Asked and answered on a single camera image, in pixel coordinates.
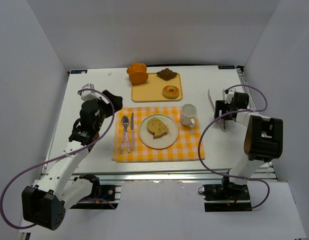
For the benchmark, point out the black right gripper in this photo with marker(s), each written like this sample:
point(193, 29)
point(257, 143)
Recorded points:
point(221, 111)

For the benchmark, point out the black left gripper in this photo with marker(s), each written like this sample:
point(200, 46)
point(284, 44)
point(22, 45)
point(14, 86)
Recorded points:
point(104, 105)

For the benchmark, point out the metal serving tongs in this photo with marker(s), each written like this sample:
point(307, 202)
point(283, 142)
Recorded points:
point(212, 102)

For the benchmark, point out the sliced toast bread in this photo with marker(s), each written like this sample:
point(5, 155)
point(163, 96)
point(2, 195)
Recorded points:
point(156, 127)

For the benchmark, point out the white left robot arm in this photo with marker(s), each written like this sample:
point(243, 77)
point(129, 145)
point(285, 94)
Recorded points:
point(46, 203)

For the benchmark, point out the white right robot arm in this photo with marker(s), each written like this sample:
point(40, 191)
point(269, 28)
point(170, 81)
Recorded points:
point(263, 139)

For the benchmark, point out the orange bread loaf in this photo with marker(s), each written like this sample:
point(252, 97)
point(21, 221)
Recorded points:
point(137, 73)

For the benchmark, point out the brown chocolate bread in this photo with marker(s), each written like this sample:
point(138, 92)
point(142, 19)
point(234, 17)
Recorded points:
point(166, 74)

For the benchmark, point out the silver fork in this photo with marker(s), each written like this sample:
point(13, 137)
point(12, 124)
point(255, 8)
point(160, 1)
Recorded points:
point(127, 137)

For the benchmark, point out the silver table knife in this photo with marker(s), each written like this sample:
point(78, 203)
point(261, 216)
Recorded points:
point(132, 131)

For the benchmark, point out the white mug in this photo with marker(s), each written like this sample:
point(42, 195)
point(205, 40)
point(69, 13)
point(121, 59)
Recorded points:
point(188, 113)

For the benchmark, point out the yellow serving tray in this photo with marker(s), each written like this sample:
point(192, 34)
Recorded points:
point(152, 89)

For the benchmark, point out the glazed donut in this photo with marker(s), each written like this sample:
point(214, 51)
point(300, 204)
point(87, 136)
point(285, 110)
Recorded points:
point(170, 92)

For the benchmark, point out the pale green round plate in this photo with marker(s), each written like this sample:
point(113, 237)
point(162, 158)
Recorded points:
point(162, 141)

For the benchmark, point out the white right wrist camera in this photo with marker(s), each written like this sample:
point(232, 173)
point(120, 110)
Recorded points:
point(227, 95)

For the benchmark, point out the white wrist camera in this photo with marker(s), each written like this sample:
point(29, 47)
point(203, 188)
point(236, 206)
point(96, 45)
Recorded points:
point(88, 93)
point(227, 95)

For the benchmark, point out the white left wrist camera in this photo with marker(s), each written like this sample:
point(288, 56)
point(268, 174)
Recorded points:
point(88, 93)

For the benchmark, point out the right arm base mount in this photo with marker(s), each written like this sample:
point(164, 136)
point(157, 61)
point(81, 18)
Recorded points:
point(225, 197)

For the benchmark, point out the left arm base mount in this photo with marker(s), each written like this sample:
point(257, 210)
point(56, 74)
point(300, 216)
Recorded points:
point(103, 196)

